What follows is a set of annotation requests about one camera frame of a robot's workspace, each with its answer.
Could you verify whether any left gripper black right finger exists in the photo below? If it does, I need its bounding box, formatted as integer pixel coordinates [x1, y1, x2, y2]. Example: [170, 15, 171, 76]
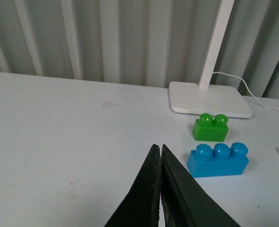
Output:
[161, 145, 239, 227]

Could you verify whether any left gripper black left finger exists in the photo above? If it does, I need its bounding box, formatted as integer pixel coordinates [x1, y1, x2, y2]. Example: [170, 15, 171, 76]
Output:
[105, 144, 162, 227]

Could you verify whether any blue three-stud block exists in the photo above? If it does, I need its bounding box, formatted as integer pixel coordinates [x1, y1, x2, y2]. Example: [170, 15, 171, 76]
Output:
[187, 142, 249, 178]

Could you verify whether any green two-stud block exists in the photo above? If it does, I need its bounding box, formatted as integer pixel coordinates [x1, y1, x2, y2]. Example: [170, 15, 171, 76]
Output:
[192, 113, 228, 142]

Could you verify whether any white desk lamp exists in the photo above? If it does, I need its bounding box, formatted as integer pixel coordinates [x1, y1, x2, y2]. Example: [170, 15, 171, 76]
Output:
[169, 0, 253, 119]

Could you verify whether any white lamp cable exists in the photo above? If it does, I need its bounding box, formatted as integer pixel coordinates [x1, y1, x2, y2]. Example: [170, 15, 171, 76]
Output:
[211, 71, 279, 111]

